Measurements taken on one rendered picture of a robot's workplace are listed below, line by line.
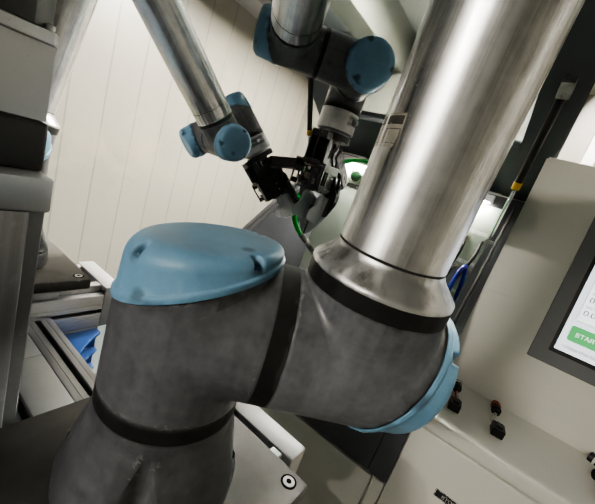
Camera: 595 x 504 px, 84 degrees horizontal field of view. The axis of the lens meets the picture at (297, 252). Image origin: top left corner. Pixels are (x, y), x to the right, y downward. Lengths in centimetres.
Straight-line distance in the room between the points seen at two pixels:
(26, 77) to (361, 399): 39
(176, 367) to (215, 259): 8
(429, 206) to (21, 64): 36
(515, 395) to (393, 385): 70
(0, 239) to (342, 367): 32
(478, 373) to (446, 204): 74
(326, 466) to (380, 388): 65
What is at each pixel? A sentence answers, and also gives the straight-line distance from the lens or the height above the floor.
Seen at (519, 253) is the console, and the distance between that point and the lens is 96.
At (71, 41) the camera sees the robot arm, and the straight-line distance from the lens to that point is 81.
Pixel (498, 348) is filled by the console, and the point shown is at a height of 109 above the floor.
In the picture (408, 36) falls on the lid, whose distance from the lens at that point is 98.
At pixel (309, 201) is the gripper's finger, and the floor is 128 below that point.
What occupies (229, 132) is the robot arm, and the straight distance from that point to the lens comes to 71.
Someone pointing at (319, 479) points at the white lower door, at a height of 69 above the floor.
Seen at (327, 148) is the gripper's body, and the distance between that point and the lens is 67.
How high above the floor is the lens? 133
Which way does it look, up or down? 13 degrees down
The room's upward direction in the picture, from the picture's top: 18 degrees clockwise
